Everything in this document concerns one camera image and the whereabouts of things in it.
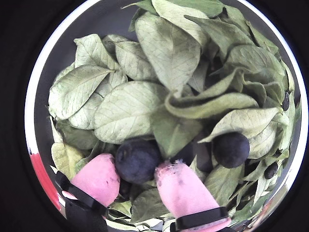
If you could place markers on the pink padded gripper finger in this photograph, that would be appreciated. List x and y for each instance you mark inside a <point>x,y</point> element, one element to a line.
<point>183,193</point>
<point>96,181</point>

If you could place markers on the red ribbed plastic cup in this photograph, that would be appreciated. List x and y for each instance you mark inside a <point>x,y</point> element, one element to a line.
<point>43,178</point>

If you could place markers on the dark grey round bowl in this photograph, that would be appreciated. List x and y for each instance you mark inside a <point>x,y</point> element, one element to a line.
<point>62,48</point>

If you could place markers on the heap of green leaves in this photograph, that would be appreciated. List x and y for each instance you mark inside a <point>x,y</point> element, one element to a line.
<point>169,48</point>

